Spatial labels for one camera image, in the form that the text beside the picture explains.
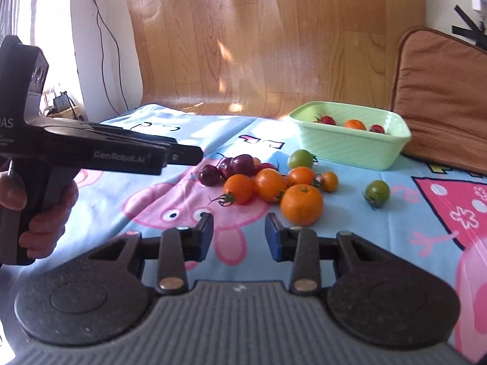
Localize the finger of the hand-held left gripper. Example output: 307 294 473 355
82 122 182 149
164 144 204 166

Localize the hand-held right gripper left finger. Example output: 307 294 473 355
89 213 215 295

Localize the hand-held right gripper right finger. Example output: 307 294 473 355
265 213 385 295

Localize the large orange tomato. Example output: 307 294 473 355
280 183 324 226

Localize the green cherry tomato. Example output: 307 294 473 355
363 180 391 209
288 149 316 170

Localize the light green plastic basket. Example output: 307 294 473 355
288 101 412 171

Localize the person's left hand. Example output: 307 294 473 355
0 177 80 261

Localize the black power adapter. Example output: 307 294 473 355
52 91 77 114

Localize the cartoon printed blue blanket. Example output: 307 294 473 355
63 103 487 356

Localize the wood pattern floor sheet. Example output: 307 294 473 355
127 0 425 122

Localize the brown seat cushion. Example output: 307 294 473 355
390 26 487 177

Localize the black cable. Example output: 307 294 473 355
86 0 130 113

